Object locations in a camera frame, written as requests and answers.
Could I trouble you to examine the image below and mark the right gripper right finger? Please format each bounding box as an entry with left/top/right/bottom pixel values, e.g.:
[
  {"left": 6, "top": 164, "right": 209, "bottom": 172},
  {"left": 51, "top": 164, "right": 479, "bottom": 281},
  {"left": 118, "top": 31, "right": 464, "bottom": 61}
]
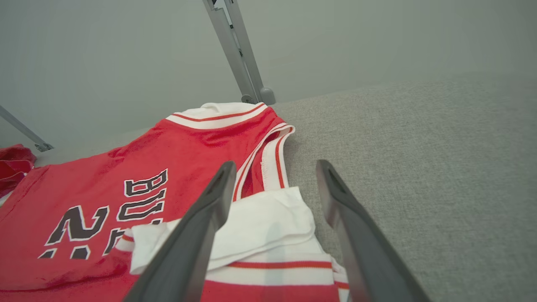
[{"left": 315, "top": 159, "right": 433, "bottom": 302}]

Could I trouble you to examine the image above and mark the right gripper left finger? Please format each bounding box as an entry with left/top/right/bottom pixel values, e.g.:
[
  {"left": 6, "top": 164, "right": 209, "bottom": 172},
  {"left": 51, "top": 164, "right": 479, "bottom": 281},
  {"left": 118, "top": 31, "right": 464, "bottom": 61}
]
[{"left": 123, "top": 161, "right": 238, "bottom": 302}]

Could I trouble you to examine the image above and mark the red basketball jersey white trim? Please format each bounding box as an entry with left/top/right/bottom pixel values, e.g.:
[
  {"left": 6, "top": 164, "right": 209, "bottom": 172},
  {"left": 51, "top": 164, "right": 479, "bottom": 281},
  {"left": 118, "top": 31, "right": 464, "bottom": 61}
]
[{"left": 0, "top": 102, "right": 351, "bottom": 302}]

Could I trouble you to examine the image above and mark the red shorts white side stripe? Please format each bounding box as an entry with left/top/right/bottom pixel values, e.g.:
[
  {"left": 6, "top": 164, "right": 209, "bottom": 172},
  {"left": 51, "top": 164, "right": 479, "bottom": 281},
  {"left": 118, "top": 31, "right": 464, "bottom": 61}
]
[{"left": 0, "top": 144, "right": 37, "bottom": 200}]

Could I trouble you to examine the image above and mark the grey fabric sofa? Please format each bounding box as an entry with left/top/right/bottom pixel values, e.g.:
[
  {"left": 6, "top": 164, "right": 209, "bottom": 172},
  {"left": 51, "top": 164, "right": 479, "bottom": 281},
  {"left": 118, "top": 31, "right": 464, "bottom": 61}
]
[{"left": 0, "top": 72, "right": 537, "bottom": 302}]

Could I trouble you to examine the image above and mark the grey metal partition post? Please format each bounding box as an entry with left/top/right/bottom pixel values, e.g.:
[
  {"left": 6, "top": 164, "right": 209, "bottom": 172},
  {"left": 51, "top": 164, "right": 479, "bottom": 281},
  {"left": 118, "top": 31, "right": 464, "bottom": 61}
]
[
  {"left": 0, "top": 105, "right": 54, "bottom": 152},
  {"left": 202, "top": 0, "right": 276, "bottom": 105}
]

